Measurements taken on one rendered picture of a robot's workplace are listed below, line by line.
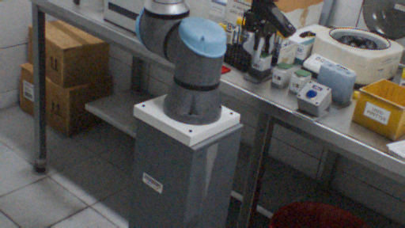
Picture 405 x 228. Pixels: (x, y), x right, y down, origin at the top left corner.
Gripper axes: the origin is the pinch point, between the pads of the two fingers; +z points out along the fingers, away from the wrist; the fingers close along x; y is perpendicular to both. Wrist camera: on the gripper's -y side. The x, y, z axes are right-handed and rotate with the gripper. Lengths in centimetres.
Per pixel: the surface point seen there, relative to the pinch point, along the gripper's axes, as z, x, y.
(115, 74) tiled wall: 67, -57, 125
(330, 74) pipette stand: -2.2, -3.5, -21.5
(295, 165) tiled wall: 66, -57, 7
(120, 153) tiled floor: 94, -33, 93
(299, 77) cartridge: 0.4, 0.5, -14.0
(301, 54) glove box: 2.5, -22.1, -1.6
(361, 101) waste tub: -0.6, 2.2, -34.5
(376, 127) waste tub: 4.6, 2.7, -40.7
